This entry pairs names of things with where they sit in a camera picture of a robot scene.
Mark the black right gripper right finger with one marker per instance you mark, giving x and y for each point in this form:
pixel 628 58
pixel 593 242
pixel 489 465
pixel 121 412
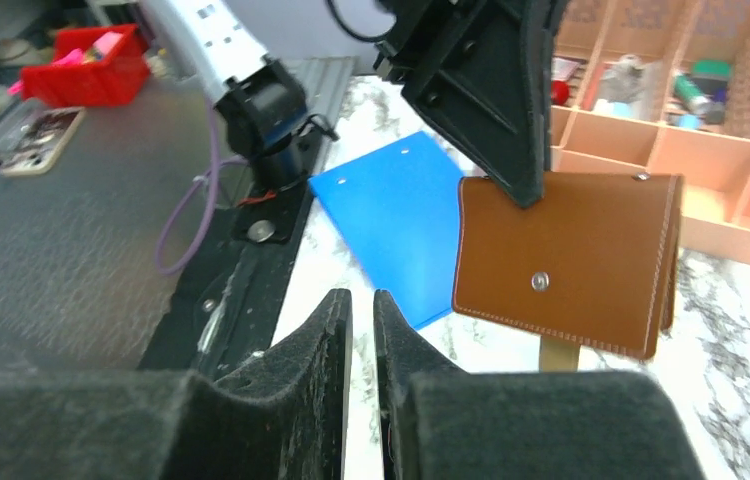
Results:
pixel 441 422

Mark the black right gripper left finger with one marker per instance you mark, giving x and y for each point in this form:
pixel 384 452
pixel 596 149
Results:
pixel 281 415

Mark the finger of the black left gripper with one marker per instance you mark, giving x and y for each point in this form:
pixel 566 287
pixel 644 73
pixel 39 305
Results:
pixel 479 74

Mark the brown leather card holder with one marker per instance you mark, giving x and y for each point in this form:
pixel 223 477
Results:
pixel 592 263

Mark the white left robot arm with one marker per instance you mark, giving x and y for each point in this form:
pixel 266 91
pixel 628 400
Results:
pixel 259 99

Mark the blue plastic board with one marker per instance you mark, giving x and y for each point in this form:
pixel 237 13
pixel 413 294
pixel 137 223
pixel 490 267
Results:
pixel 396 209

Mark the peach plastic file organizer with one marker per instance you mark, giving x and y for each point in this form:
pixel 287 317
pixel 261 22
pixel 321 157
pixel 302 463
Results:
pixel 662 87

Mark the red plastic bin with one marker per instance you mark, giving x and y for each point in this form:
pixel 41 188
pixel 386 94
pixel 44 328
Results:
pixel 92 67

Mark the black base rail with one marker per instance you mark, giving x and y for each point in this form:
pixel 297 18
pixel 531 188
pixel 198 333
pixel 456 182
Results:
pixel 227 300

